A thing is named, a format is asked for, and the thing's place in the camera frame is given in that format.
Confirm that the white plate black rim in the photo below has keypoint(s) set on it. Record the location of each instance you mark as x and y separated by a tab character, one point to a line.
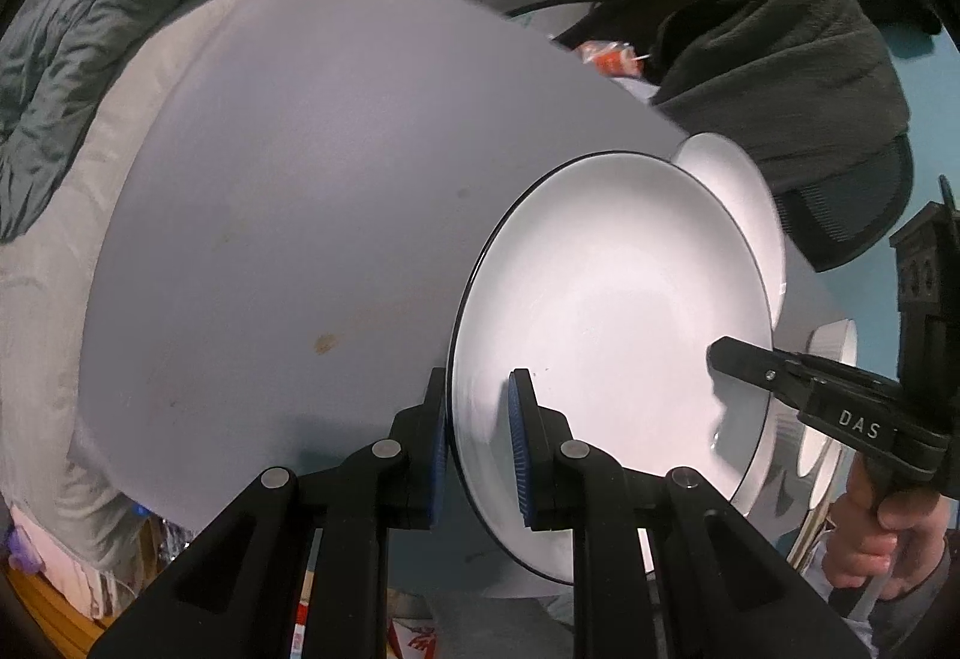
607	283

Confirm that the right hand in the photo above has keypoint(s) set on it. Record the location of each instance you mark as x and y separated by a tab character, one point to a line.
901	538

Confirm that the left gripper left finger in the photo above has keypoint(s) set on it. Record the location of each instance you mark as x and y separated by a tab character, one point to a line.
310	549

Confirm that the dark grey fleece garment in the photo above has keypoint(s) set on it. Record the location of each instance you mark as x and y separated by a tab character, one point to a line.
806	87

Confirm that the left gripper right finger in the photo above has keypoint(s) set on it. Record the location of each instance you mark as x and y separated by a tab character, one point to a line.
663	565

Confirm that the orange snack packet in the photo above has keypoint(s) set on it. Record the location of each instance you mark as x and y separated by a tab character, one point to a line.
612	58

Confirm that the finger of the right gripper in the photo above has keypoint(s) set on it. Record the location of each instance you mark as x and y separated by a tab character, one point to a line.
795	381

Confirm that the black office chair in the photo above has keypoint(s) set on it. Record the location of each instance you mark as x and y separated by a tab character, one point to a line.
832	220

